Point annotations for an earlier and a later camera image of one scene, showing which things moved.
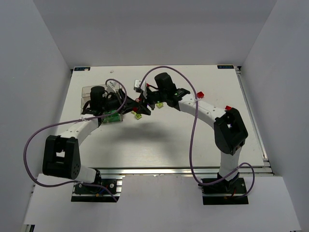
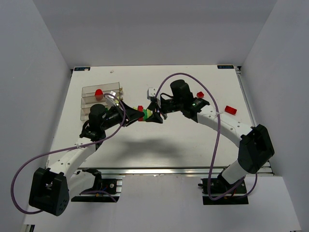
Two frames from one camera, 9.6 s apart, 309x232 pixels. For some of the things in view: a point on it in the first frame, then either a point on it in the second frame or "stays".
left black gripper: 123,102 → 123,114
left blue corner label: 82,68 stays
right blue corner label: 225,66 stays
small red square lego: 200,94 stays
